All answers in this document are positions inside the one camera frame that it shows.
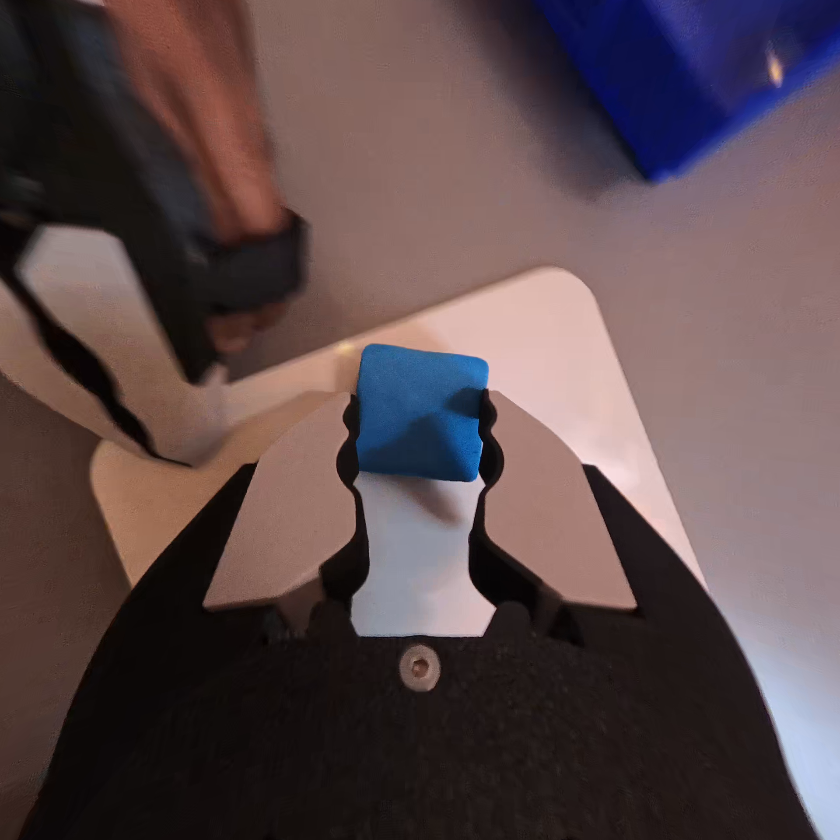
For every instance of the blue plastic bin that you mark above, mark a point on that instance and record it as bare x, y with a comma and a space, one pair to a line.
683, 66

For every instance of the person's left hand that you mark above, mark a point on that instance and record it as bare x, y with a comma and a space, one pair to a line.
197, 118

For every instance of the blue whiteboard eraser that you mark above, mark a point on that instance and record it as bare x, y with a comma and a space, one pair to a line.
420, 410

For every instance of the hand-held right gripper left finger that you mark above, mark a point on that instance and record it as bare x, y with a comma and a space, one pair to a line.
282, 525

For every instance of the white whiteboard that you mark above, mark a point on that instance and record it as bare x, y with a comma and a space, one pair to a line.
551, 355

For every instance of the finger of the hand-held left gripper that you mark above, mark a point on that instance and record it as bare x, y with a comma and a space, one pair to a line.
118, 315
40, 374

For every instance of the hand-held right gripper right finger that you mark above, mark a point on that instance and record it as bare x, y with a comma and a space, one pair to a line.
558, 525

